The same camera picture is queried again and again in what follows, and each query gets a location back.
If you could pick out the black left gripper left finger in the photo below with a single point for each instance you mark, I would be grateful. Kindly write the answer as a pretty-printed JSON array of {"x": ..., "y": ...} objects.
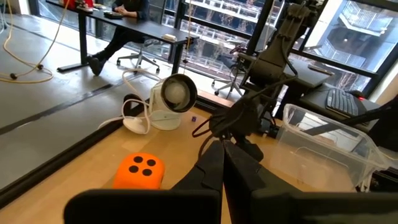
[{"x": 186, "y": 205}]

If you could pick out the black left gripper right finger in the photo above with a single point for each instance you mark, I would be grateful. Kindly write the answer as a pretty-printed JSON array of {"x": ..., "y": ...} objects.
[{"x": 280, "y": 208}]

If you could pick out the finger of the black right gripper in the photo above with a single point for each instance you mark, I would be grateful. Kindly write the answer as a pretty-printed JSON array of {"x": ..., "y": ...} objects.
[{"x": 250, "y": 149}]

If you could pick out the orange foam die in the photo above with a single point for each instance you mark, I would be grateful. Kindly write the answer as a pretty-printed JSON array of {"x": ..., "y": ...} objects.
[{"x": 124, "y": 177}]

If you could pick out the clear plastic bin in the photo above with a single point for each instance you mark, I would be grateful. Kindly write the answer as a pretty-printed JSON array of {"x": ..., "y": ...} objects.
[{"x": 326, "y": 155}]

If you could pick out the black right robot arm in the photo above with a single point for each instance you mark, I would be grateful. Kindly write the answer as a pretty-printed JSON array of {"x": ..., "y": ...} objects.
[{"x": 273, "y": 53}]

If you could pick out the office chair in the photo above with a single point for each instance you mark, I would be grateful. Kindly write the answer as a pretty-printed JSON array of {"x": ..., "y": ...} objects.
[
  {"x": 230, "y": 62},
  {"x": 139, "y": 59}
]

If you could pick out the white spotlight lamp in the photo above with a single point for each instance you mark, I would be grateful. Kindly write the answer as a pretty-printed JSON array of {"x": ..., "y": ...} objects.
[{"x": 164, "y": 118}]

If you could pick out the black side desk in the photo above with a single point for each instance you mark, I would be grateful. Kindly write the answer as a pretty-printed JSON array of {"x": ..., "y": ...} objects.
[{"x": 314, "y": 99}]

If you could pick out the black keyboard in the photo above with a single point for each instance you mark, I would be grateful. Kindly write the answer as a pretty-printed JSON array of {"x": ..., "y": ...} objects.
[{"x": 342, "y": 102}]

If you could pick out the small white box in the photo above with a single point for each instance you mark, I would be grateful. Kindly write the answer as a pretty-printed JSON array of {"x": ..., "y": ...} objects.
[{"x": 169, "y": 37}]

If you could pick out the long black desk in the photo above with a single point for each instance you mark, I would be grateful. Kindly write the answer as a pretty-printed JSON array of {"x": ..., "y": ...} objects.
[{"x": 140, "y": 26}]

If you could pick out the person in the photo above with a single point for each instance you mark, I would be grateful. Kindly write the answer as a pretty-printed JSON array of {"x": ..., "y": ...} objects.
[{"x": 124, "y": 34}]

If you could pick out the black desktop device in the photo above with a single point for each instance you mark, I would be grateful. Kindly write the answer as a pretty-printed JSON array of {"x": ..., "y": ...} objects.
[{"x": 113, "y": 15}]

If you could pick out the red container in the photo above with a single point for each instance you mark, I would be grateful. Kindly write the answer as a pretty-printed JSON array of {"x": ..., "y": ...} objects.
[{"x": 71, "y": 3}]

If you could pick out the black diagonal frame strut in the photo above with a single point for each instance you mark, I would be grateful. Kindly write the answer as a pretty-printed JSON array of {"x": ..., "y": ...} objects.
[{"x": 373, "y": 114}]

